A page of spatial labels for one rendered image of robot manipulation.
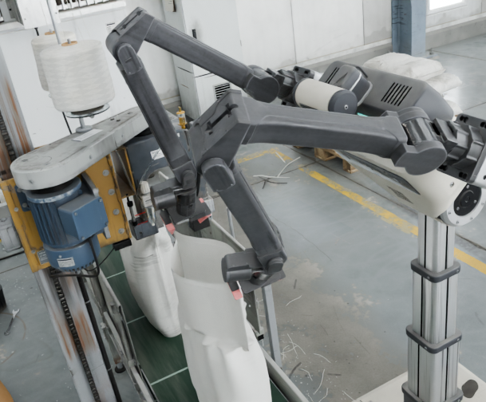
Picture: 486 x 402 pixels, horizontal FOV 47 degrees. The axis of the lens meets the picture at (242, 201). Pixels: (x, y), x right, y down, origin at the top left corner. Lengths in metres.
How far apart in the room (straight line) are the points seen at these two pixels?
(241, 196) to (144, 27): 0.52
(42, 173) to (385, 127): 0.89
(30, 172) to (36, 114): 3.01
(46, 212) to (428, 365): 1.22
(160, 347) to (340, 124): 1.66
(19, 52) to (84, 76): 2.95
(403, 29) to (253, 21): 2.09
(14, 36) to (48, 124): 0.68
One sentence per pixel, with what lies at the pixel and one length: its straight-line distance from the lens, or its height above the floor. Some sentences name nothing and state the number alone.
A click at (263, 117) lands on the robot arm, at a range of 0.88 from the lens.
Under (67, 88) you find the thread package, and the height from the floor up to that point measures 1.59.
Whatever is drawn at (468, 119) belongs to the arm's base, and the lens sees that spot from 1.17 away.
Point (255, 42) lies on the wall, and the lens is 6.51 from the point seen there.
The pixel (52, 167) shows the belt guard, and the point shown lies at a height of 1.42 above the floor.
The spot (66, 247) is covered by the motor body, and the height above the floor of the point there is 1.17.
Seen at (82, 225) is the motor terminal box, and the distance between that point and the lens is 1.54.
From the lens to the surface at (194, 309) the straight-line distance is 1.67.
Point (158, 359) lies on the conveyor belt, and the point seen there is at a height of 0.38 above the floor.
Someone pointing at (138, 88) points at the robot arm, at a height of 1.59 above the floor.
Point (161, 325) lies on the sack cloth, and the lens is 2.44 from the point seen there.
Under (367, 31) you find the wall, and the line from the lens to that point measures 7.38.
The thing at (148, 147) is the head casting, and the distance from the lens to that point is 1.80.
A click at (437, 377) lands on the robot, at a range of 1.94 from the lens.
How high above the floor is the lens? 1.93
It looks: 27 degrees down
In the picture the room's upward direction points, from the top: 9 degrees counter-clockwise
